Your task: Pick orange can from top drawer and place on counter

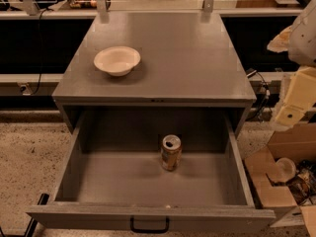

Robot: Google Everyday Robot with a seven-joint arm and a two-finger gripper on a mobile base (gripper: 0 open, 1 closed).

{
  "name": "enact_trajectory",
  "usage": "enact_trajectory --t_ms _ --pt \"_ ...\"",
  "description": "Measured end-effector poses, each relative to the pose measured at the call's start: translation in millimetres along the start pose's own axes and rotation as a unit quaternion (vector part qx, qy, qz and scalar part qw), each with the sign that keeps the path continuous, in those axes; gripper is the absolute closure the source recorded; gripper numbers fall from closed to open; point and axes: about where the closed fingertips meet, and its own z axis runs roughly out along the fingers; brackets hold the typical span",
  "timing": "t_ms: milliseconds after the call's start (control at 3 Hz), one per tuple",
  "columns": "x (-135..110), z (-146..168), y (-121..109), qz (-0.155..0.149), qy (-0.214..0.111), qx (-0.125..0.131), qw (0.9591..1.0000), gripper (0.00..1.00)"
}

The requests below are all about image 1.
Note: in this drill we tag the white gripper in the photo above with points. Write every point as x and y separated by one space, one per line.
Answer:
303 39

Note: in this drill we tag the cardboard box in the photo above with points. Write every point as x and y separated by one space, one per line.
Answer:
274 173

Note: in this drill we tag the grey open top drawer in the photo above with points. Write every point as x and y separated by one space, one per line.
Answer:
113 171

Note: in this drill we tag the crumpled wrappers in box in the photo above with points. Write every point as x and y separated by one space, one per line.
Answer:
303 185

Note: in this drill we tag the orange soda can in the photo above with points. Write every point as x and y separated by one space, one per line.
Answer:
171 151

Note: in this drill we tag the black drawer handle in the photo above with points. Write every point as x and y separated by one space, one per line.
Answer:
142 226

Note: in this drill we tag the white bowl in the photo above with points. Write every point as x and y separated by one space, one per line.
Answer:
117 60

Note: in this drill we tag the grey cabinet counter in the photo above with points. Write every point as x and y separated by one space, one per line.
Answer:
187 58

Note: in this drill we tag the white cup in box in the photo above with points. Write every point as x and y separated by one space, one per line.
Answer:
287 169

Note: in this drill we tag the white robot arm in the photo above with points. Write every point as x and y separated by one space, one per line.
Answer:
301 50

